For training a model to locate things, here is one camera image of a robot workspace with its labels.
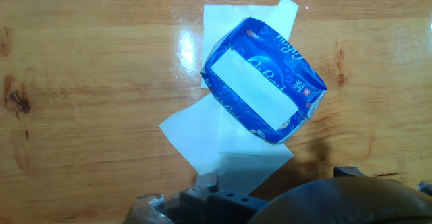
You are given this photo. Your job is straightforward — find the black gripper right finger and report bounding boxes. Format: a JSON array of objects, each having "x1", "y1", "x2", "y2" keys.
[{"x1": 333, "y1": 165, "x2": 369, "y2": 179}]

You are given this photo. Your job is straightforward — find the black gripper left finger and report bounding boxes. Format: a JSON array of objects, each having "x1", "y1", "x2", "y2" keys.
[{"x1": 178, "y1": 171, "x2": 269, "y2": 224}]

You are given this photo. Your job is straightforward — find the white napkin from blue pack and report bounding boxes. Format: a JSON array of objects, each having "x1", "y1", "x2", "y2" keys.
[{"x1": 209, "y1": 47, "x2": 300, "y2": 132}]

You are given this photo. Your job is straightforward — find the blue plastic tissue pack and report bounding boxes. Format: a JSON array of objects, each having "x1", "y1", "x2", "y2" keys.
[{"x1": 200, "y1": 16, "x2": 328, "y2": 145}]

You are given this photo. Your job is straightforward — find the small folded white napkin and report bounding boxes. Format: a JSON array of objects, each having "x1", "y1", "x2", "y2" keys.
[{"x1": 218, "y1": 107, "x2": 267, "y2": 157}]

